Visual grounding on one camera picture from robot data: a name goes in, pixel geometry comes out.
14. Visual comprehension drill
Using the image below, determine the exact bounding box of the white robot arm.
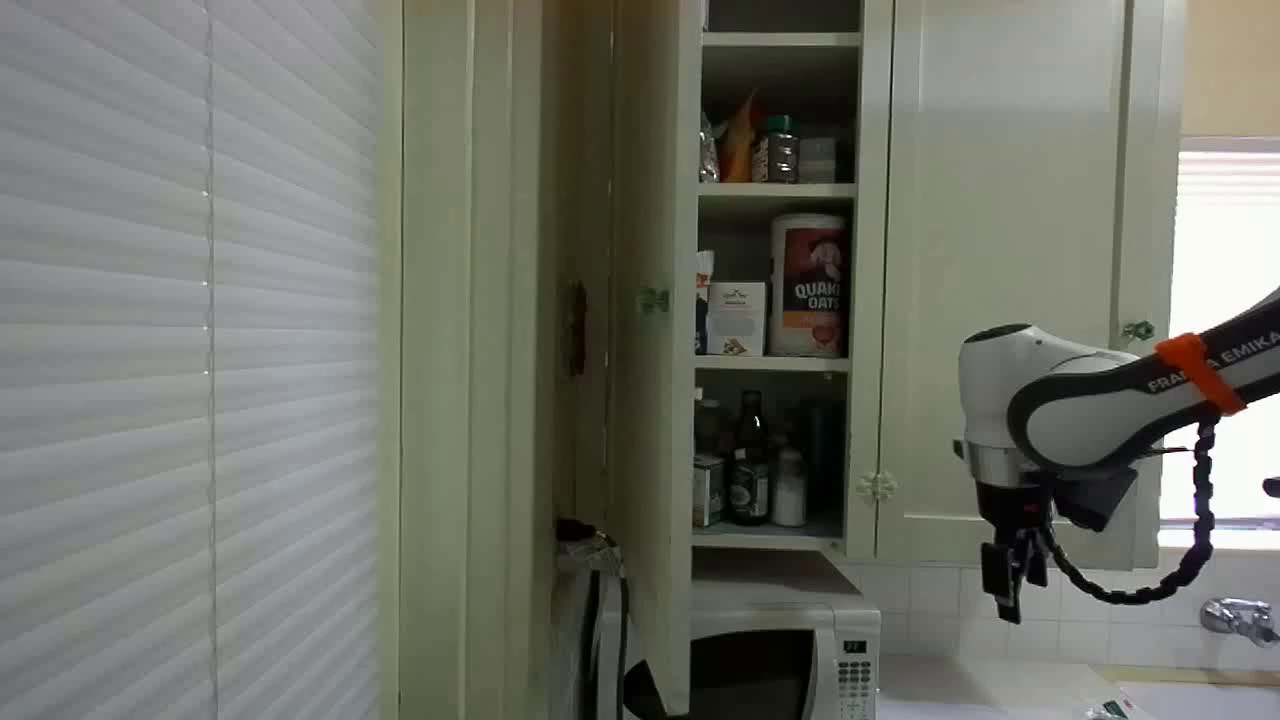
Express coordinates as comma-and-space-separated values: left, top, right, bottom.
950, 292, 1280, 625

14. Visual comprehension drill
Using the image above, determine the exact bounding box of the white microwave oven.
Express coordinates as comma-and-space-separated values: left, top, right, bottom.
623, 573, 888, 720

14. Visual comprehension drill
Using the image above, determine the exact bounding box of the clear plastic container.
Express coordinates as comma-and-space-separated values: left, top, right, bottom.
773, 448, 809, 528

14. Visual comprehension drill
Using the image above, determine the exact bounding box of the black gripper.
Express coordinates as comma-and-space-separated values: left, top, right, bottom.
977, 482, 1049, 625

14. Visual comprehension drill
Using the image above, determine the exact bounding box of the dark glass bottle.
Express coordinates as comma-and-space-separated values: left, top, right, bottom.
729, 389, 769, 524

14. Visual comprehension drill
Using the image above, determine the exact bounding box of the chrome sink faucet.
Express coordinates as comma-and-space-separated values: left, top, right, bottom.
1198, 595, 1280, 644

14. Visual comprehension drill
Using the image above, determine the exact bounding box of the white box on shelf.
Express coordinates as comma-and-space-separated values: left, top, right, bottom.
709, 279, 769, 357

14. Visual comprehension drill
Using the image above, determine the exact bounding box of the white window blind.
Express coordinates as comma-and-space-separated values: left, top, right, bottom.
0, 0, 382, 720

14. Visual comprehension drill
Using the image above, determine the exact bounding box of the oatmeal canister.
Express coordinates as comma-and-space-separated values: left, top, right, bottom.
773, 211, 847, 357

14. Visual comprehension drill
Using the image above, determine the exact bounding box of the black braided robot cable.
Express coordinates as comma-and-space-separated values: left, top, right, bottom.
1045, 411, 1224, 609

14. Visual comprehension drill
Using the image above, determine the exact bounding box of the cream cabinet door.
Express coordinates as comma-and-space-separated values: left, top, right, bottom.
877, 0, 1186, 569

